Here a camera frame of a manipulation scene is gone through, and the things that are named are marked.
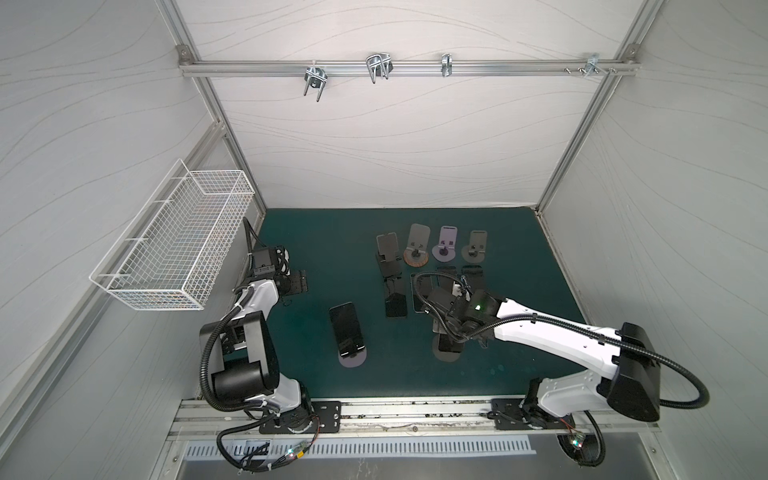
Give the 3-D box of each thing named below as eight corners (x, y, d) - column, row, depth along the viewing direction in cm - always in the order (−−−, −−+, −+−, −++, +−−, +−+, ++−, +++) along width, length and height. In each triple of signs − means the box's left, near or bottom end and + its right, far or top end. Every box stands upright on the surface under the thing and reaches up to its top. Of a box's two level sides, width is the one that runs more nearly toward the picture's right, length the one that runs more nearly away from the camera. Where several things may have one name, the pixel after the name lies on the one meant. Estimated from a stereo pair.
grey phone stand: (463, 262, 107) (469, 244, 99) (460, 248, 111) (466, 229, 103) (481, 262, 107) (489, 244, 99) (478, 248, 111) (485, 230, 103)
